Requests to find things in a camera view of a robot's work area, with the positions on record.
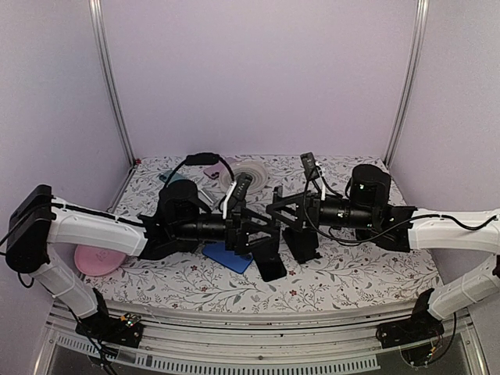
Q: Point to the blue phone face down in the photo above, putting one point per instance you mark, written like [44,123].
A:
[228,259]

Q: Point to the left aluminium frame post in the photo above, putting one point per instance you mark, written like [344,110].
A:
[98,26]

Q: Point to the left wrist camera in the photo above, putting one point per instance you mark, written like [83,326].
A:
[236,193]

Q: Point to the black clamp phone stand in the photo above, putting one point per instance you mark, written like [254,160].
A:
[303,245]

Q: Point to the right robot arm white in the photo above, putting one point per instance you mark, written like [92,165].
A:
[471,231]

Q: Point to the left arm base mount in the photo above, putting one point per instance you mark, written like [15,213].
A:
[125,330]

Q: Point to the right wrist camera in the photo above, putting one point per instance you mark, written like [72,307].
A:
[313,173]

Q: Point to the pink phone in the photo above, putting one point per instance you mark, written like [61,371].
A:
[217,165]

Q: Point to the right aluminium frame post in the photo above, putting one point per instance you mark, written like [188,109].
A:
[418,35]

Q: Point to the front aluminium rail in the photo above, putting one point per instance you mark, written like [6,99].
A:
[178,341]

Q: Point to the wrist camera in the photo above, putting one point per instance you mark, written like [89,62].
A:
[313,173]
[236,193]

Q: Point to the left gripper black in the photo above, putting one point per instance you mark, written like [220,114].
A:
[232,241]

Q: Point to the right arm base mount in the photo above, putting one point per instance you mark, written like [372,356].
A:
[421,325]

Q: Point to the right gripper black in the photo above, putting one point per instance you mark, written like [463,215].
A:
[297,198]

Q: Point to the teal phone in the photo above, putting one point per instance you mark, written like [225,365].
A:
[170,176]

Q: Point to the aluminium frame post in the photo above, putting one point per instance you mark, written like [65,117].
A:
[418,35]
[98,26]

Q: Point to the pink round object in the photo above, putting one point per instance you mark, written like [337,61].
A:
[97,262]

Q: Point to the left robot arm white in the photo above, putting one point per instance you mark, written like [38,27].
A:
[43,220]

